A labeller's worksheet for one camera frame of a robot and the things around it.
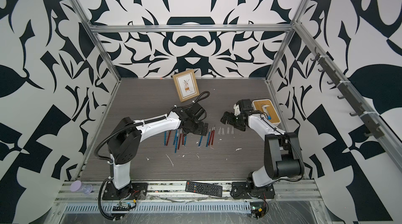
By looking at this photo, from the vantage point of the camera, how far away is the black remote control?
742 mm

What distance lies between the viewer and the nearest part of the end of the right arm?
68 centimetres

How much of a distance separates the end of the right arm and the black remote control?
31cm
